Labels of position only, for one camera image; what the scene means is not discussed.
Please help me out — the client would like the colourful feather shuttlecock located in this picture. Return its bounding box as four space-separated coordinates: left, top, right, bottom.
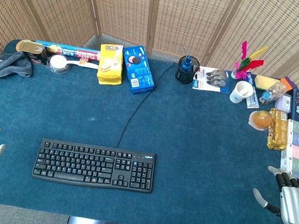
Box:
231 39 269 84

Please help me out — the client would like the orange purple small box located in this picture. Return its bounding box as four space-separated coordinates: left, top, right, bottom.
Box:
278 75 298 93

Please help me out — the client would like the blue ink bottle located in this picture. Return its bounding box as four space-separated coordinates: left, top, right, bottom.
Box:
180 46 195 73

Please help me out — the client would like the correction tape blister pack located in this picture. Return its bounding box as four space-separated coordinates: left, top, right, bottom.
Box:
191 65 233 95

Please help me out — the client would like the black computer keyboard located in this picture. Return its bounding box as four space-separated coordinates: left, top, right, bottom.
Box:
30 136 158 196

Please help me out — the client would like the grey folded cloth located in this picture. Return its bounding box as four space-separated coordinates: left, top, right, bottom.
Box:
0 48 36 86

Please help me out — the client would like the clear plastic bottle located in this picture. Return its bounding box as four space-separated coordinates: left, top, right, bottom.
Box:
258 79 288 109

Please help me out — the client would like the plastic wrap box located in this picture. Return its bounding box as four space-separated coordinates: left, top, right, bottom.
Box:
34 39 102 61

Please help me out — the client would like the black mesh pen holder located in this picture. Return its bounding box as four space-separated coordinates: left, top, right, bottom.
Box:
175 54 202 86

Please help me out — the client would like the yellow cracker box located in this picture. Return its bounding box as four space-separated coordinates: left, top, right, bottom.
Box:
95 42 127 87

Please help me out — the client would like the dark navy patterned box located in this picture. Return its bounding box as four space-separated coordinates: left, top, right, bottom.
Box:
288 88 299 122

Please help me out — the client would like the black keyboard cable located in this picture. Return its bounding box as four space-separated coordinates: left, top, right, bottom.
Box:
118 57 175 154

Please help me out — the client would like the yellow sponge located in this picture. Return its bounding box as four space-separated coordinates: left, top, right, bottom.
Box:
253 74 281 93

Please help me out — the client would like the gold wrapped snack pack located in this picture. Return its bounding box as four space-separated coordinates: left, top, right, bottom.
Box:
264 108 293 152

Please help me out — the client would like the pastel smiley face box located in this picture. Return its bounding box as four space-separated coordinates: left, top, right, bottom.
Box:
276 119 299 188

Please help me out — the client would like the blue oreo cookie box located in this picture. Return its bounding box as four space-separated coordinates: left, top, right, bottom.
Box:
116 43 161 99

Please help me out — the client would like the small lavender box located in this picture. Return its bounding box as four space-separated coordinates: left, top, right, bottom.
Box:
274 93 293 114

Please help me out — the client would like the wicker folding screen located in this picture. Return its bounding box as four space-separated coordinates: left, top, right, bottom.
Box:
0 0 299 152

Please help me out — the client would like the gold lid tin can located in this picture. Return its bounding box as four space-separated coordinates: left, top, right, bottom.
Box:
14 38 50 66

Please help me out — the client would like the white plastic spoon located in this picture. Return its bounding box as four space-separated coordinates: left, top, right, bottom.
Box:
66 57 101 70

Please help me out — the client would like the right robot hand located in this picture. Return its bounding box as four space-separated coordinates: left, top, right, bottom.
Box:
248 163 299 224

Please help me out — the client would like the toothpaste tube box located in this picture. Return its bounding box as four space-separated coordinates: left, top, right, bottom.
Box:
241 72 264 110

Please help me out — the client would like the white measuring scoop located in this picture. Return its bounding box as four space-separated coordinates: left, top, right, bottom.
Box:
46 53 73 76

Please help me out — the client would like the blue felt table mat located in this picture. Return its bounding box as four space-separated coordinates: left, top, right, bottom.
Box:
0 36 299 224

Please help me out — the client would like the white paper cup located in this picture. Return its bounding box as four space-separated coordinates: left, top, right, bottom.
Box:
228 79 255 106

